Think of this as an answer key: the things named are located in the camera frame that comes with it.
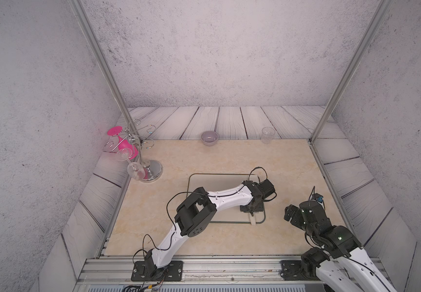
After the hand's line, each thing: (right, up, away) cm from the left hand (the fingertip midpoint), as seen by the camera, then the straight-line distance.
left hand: (259, 212), depth 88 cm
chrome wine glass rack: (-56, +19, +17) cm, 62 cm away
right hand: (+13, +3, -11) cm, 17 cm away
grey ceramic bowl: (-25, +38, +30) cm, 55 cm away
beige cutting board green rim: (-19, +13, +11) cm, 26 cm away
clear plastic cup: (+13, +41, +32) cm, 53 cm away
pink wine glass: (-69, +39, +1) cm, 80 cm away
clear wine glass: (-59, +20, +1) cm, 63 cm away
